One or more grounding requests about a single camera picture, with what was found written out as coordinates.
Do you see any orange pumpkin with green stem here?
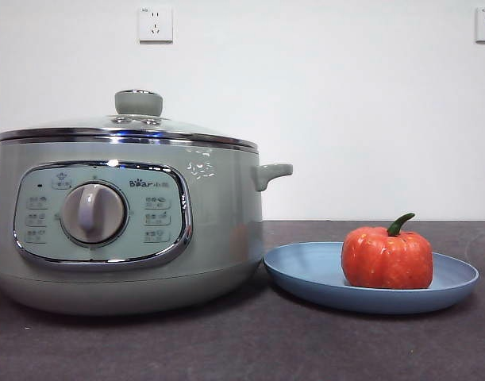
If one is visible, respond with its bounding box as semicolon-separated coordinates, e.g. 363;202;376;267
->
341;212;435;291

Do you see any glass lid with green knob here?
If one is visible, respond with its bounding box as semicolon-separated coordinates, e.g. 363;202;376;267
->
0;89;256;151

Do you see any blue plate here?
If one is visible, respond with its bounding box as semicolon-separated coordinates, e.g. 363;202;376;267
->
263;241;480;316

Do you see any pale green electric steamer pot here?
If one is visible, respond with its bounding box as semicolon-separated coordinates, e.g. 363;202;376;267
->
0;137;294;317

